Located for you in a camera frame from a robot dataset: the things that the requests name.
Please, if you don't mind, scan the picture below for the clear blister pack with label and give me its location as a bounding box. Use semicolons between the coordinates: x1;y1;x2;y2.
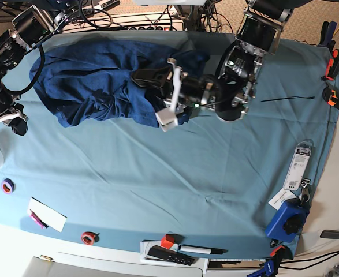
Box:
283;139;313;191

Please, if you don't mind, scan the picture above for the black remote control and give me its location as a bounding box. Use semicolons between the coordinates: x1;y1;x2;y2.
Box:
147;245;195;266

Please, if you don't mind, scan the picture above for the purple tape roll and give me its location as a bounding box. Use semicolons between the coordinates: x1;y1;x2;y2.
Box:
1;178;15;194

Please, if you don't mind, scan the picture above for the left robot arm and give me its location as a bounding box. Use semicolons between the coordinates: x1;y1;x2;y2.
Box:
131;1;294;129

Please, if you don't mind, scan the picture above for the white black marker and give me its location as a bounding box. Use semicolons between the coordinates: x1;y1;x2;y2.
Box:
178;245;227;255

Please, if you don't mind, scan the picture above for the black phone device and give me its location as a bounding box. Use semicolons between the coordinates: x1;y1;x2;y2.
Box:
320;230;339;239

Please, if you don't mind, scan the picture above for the blue orange bottom clamp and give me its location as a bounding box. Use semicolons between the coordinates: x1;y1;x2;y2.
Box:
247;245;291;277

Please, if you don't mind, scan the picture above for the blue t-shirt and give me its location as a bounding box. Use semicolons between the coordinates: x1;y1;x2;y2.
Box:
29;40;210;128

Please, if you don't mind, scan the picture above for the white notepad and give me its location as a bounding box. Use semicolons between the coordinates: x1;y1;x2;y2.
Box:
28;197;67;233

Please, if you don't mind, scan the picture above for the red cube block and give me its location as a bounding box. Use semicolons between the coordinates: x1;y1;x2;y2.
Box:
161;234;175;250

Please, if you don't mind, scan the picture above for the blue box with black knob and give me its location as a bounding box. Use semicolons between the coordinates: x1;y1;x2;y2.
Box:
265;199;310;243

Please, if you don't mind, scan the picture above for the orange black clamp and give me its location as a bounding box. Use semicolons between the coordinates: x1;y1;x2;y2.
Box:
321;49;339;81

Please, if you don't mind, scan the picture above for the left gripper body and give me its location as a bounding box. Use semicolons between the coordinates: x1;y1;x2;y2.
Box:
177;74;215;108

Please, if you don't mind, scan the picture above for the white power strip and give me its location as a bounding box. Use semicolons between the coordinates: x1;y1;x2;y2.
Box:
61;11;184;33

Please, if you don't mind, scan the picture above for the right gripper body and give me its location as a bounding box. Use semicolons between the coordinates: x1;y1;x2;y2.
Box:
0;93;21;115

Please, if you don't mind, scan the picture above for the red tape roll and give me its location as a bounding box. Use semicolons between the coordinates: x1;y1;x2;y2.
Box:
81;231;99;245

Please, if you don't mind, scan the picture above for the light blue table cloth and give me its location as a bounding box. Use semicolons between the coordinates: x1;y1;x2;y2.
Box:
0;40;339;259

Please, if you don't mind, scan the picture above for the black zip tie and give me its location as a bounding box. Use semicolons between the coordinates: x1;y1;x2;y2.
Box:
261;96;315;102

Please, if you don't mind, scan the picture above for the white paper tag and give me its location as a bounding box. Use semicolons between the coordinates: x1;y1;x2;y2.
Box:
268;188;296;210

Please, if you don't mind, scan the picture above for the blue black spring clamp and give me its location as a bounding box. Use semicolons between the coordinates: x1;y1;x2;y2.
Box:
318;21;337;50

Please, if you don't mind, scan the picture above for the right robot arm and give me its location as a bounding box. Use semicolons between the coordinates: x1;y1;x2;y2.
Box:
0;1;79;136

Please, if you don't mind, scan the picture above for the orange black utility knife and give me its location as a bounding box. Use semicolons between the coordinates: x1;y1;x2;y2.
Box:
322;86;339;110

